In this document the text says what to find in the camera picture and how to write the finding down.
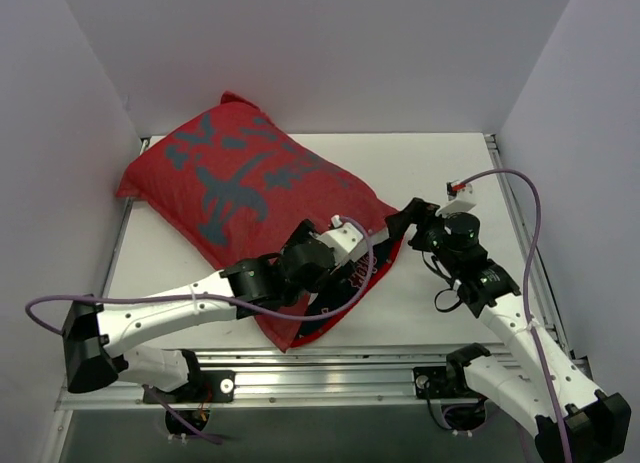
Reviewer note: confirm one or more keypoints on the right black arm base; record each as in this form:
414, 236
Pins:
432, 382

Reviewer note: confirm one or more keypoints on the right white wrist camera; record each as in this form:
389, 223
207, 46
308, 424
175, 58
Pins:
461, 198

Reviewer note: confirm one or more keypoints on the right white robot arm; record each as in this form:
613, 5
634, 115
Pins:
569, 417

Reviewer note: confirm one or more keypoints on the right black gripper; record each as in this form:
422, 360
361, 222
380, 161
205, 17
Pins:
417, 215

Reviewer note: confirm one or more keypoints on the red printed pillowcase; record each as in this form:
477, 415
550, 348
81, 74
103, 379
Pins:
236, 186

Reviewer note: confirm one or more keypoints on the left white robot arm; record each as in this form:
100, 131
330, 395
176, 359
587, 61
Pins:
106, 342

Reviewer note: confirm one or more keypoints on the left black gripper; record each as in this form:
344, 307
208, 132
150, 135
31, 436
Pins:
357, 259

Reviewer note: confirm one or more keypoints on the aluminium mounting rail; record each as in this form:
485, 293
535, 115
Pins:
317, 380

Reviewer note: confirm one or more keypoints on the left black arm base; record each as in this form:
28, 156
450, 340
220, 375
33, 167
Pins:
210, 383

